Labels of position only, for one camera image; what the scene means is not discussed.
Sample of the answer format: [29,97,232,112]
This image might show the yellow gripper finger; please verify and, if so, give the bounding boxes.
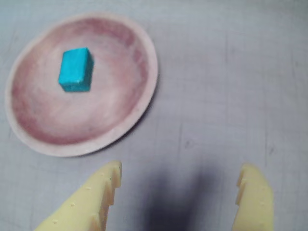
[33,160,123,231]
[232,163,275,231]

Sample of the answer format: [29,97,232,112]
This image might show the blue block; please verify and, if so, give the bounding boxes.
[57,47,95,93]

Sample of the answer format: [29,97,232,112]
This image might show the pink round plate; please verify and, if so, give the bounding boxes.
[4,13,159,158]

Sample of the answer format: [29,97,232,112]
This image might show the gridded paper mat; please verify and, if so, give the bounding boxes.
[0,0,308,231]

